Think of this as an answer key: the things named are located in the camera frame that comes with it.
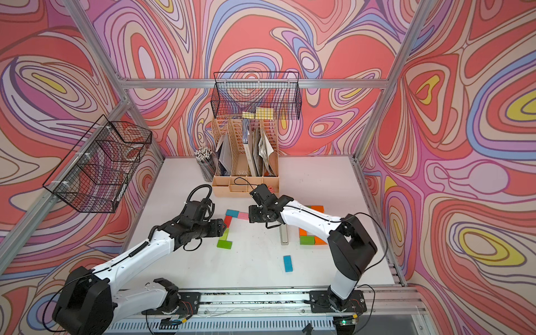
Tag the yellow sticky note block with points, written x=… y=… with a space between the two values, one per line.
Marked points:
x=264 y=113

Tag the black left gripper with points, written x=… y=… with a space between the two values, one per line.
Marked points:
x=217 y=228

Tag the back black wire basket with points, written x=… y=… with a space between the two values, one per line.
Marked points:
x=236 y=92

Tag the black wire basket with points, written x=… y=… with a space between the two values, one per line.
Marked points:
x=236 y=92
x=94 y=175

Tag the red wooden block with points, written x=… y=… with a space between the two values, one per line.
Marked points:
x=228 y=221

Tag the left black wire basket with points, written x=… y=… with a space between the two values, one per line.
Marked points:
x=94 y=175

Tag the beige desk organizer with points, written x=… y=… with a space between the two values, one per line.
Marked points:
x=247 y=154

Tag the dark green block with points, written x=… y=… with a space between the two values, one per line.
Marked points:
x=307 y=240

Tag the clear cup of pencils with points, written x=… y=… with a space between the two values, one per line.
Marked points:
x=207 y=161

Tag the teal block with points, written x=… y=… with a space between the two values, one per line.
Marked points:
x=288 y=263
x=232 y=213

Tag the metal base rail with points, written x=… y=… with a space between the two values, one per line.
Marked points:
x=232 y=310

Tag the pink wooden block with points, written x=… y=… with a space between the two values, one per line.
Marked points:
x=243 y=216

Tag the teal block front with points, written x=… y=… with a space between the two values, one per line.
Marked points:
x=288 y=263

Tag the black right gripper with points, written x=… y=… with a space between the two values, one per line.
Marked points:
x=252 y=214

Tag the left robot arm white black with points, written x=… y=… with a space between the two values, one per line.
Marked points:
x=93 y=299

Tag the black white stapler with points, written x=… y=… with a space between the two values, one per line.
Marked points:
x=283 y=231

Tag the light green block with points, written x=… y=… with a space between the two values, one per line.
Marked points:
x=224 y=237

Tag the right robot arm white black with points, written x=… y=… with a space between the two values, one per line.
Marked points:
x=351 y=246

